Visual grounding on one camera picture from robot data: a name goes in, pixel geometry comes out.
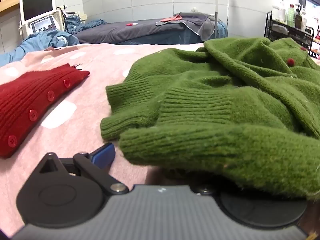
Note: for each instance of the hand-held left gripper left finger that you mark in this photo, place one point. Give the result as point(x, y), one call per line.
point(103, 153)

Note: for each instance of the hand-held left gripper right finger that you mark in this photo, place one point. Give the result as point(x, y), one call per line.
point(205, 189)

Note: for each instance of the green knit sweater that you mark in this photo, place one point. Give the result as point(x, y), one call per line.
point(200, 92)

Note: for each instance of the red knit cardigan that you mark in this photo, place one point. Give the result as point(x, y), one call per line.
point(30, 100)

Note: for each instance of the pink polka dot blanket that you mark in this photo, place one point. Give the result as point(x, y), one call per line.
point(95, 60)

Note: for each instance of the dark grey treatment bed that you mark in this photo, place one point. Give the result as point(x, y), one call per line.
point(120, 33)

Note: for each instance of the blue cloth pile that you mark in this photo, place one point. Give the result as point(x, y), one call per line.
point(45, 42)

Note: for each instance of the blue crumpled cloth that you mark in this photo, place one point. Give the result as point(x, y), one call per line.
point(82, 23)

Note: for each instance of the small red white item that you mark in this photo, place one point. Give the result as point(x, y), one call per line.
point(131, 24)

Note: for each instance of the grey medical device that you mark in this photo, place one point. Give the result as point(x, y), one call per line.
point(43, 25)

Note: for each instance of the coral pink item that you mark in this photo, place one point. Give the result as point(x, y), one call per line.
point(171, 18)

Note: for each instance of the grey towel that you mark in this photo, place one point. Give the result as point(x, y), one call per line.
point(195, 20)

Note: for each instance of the white monitor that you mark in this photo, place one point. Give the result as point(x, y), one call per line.
point(37, 3)

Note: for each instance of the metal stand pole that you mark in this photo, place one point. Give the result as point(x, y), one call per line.
point(216, 10)

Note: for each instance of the white bottle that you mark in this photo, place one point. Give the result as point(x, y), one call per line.
point(282, 12)

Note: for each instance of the green bottle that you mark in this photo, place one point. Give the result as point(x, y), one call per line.
point(291, 16)

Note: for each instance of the dark bottle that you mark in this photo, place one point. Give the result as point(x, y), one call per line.
point(298, 20)

